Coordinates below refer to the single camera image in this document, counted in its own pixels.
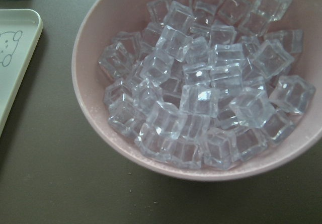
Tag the pile of clear ice cubes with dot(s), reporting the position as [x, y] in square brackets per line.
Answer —
[205, 84]

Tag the cream serving tray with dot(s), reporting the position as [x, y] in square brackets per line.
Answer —
[20, 32]

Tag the pink bowl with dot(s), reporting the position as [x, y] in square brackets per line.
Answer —
[107, 17]

